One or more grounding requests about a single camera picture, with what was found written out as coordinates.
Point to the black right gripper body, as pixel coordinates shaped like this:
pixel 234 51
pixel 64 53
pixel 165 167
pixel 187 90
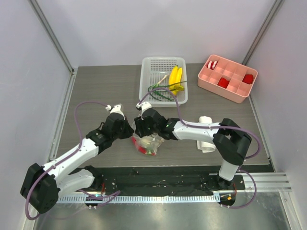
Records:
pixel 139 127

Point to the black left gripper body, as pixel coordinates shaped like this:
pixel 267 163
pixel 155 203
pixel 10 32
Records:
pixel 124 132

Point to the clear dotted zip top bag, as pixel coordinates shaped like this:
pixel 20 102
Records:
pixel 160 139

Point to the red fake chili pepper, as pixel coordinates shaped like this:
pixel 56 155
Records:
pixel 141 149

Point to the green fake vegetable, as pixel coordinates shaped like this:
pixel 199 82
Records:
pixel 160 91

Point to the yellow fake banana bunch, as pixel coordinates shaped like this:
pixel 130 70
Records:
pixel 175 80

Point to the white fake radish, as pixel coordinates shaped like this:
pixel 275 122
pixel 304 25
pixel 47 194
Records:
pixel 149 142

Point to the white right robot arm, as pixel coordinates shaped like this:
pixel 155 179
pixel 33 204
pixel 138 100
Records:
pixel 229 140

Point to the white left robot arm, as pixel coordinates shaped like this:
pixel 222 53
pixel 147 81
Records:
pixel 44 185

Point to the red fake food piece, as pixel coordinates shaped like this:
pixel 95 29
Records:
pixel 223 82
pixel 248 79

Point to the red white striped fake food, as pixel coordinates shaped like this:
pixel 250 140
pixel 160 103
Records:
pixel 212 64

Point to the white perforated plastic basket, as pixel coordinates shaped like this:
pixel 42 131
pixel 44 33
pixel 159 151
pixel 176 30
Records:
pixel 155 71

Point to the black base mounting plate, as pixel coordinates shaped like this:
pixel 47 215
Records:
pixel 159 181

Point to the rolled white towel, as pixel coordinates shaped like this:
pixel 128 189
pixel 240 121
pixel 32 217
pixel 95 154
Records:
pixel 205 147

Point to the pink divided organizer box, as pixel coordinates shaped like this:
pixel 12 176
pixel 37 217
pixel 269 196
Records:
pixel 237 91

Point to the perforated aluminium cable rail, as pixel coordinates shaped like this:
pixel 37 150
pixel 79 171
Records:
pixel 79 198

